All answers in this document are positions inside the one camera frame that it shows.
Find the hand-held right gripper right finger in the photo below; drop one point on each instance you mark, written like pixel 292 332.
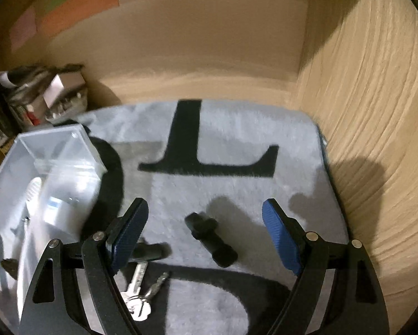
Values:
pixel 280 240

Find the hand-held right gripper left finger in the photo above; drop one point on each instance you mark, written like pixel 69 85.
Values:
pixel 128 237

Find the small black cylinder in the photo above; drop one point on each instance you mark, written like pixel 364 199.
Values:
pixel 151 251

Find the silver key bunch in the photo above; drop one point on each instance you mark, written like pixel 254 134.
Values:
pixel 139 296

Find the black plastic bolt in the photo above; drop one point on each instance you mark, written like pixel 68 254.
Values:
pixel 210 239

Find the clear plastic bin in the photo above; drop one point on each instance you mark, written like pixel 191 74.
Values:
pixel 62 188

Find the grey rug with black letters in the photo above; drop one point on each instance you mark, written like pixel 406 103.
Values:
pixel 230 139

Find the white card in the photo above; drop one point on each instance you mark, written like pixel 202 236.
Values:
pixel 53 92

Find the stack of books and papers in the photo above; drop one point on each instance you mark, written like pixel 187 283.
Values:
pixel 24 90

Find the pink sticky note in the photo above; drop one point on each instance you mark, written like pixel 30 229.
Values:
pixel 22 29

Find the orange sticky note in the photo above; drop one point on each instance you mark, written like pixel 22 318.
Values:
pixel 80 8

